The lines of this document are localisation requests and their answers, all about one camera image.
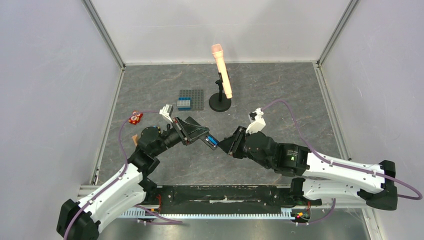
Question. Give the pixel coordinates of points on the black mounting base plate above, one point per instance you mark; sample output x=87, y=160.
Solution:
x=225, y=199

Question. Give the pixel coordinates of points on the black microphone stand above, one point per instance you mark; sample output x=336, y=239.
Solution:
x=218, y=102

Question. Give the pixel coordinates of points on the white slotted cable duct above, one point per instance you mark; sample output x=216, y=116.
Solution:
x=138, y=213

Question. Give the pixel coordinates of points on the small blue piece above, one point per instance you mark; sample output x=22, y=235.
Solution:
x=212, y=140

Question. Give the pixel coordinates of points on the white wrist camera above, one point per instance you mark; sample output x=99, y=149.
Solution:
x=257, y=122
x=166, y=113

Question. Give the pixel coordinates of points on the red owl toy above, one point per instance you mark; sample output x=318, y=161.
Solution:
x=135, y=117

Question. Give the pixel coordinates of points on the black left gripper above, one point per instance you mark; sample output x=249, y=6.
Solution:
x=186, y=131

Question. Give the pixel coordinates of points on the blue grey toy brick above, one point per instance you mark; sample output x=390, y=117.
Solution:
x=184, y=103

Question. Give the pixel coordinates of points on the grey brick baseplate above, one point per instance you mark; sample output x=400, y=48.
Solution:
x=197, y=98

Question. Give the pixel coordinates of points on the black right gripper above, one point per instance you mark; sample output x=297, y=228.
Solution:
x=239, y=143

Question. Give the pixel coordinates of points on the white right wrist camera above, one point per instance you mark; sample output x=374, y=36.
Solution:
x=257, y=122

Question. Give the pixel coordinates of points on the pink toy microphone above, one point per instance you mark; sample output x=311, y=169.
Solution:
x=218, y=54

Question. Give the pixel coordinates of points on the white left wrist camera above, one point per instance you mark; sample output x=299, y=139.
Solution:
x=166, y=113

